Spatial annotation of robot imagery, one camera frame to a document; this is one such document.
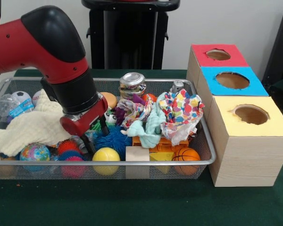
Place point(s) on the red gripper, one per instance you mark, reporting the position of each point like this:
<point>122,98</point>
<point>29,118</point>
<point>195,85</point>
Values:
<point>85,124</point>

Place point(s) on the crushed bottle with blue label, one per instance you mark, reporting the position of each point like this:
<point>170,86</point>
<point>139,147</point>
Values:
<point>19,107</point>
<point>79,142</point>

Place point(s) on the cream knitted cloth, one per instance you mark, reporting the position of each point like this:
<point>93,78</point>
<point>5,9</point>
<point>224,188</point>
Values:
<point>33,127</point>

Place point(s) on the crushed silver metal can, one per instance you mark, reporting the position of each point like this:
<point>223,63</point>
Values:
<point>132,82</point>

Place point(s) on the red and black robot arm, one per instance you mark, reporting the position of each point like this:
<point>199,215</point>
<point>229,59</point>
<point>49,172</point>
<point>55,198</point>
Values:
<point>37,47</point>

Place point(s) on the shallow clear mesh bin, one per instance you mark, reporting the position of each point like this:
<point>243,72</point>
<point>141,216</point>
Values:
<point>155,84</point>

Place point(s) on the wooden box with three holes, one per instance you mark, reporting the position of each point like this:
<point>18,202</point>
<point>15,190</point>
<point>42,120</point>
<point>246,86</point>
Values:
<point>250,160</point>

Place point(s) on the yellow ball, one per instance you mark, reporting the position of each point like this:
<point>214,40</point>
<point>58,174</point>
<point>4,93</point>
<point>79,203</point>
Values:
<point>106,155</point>

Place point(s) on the blue spiky ball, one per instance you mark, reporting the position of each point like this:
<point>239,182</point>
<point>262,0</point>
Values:
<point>118,140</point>

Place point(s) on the light teal cloth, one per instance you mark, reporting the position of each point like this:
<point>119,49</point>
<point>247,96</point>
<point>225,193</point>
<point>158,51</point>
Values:
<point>153,117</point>

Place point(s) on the globe print ball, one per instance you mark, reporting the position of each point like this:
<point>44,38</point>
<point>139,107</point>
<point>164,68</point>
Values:
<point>35,153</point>

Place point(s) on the black and white soccer ball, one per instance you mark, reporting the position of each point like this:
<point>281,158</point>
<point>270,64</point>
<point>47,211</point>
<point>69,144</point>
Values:
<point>21,95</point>

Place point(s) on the colourful spotted cloth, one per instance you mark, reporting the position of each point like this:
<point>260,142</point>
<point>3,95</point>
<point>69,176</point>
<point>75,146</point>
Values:
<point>181,108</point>

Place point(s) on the black stand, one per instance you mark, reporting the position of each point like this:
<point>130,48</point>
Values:
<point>280,47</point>

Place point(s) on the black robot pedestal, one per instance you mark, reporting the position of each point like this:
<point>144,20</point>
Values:
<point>132,35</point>

